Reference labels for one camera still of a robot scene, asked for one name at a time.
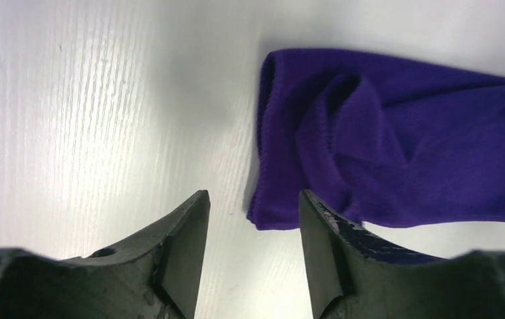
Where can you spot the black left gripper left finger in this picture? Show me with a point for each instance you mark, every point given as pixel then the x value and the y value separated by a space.
pixel 153 273

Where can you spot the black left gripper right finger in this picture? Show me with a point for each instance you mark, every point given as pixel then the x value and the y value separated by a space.
pixel 353 273

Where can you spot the purple towel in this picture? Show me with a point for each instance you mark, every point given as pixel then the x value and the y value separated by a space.
pixel 381 139

